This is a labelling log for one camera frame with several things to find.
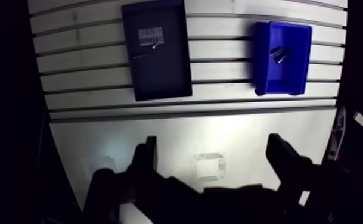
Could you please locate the dark blue-grey tray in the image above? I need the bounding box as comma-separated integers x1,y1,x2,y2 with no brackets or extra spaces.
121,0,194,102

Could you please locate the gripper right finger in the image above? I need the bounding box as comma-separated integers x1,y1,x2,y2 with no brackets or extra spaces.
265,133,363,224

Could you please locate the pale holed strip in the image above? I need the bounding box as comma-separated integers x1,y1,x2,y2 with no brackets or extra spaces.
323,106,347,162

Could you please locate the blue bin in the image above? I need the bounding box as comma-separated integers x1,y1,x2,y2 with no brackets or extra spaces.
253,20,313,97

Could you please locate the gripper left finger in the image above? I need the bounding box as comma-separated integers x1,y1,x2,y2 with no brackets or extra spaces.
83,135,204,224

